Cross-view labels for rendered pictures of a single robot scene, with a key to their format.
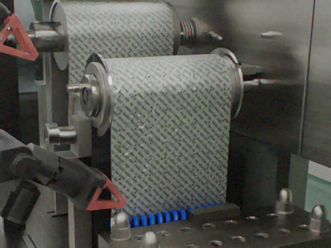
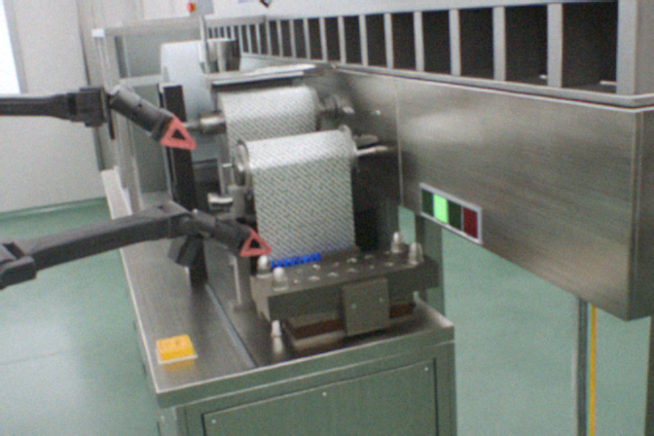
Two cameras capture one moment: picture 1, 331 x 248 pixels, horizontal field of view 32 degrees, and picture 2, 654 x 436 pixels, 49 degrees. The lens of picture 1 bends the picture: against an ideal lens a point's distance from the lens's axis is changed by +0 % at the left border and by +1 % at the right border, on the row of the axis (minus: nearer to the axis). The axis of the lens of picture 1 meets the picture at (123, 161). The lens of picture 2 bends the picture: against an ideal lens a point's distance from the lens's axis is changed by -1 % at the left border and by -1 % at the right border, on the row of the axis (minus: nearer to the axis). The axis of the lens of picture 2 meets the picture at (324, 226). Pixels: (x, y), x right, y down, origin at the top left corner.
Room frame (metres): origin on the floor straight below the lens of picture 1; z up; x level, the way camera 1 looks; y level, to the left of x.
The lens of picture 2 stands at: (-0.64, -0.26, 1.59)
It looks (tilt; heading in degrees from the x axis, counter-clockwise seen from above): 16 degrees down; 5
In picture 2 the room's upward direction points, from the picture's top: 5 degrees counter-clockwise
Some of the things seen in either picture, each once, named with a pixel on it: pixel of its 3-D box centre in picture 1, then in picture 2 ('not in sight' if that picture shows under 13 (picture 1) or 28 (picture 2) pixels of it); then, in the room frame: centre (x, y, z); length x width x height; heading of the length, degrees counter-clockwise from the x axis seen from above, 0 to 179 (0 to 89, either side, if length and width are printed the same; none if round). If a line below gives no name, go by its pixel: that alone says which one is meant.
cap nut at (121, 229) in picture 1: (120, 224); (264, 265); (0.90, 0.00, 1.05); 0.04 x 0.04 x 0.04
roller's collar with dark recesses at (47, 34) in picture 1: (46, 37); (211, 123); (1.25, 0.16, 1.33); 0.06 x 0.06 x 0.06; 22
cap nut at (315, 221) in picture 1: (319, 216); (415, 251); (0.94, -0.34, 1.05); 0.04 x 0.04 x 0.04
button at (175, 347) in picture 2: not in sight; (174, 347); (0.79, 0.20, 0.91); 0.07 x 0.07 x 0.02; 22
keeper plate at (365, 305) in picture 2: not in sight; (366, 307); (0.84, -0.22, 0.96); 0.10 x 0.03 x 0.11; 112
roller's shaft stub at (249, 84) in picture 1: (238, 85); (360, 153); (1.13, -0.22, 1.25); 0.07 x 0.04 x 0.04; 112
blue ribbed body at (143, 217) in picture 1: (176, 218); (312, 260); (0.99, -0.10, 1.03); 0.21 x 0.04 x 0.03; 112
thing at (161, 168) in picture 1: (171, 174); (307, 227); (1.01, -0.09, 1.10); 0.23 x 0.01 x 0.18; 112
